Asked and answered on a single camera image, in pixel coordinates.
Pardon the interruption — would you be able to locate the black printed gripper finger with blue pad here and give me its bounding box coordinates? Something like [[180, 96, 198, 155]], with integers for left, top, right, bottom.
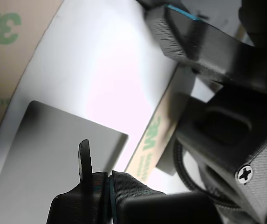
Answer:
[[239, 0, 267, 46], [146, 4, 267, 97]]

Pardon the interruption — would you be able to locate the braided black cable sleeve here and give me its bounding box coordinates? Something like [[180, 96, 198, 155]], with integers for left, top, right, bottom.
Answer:
[[172, 139, 241, 210]]

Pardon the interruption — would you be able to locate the white panel with gray window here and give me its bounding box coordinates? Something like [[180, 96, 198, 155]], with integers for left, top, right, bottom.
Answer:
[[0, 0, 178, 224]]

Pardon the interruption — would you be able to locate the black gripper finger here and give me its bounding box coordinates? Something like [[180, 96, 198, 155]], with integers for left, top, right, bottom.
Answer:
[[109, 170, 166, 224]]

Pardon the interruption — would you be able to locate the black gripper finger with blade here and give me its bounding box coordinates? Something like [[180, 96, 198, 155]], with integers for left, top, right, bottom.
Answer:
[[46, 139, 108, 224]]

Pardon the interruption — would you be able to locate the black printed with screw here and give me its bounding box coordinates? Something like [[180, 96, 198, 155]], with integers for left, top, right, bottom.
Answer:
[[176, 85, 267, 224]]

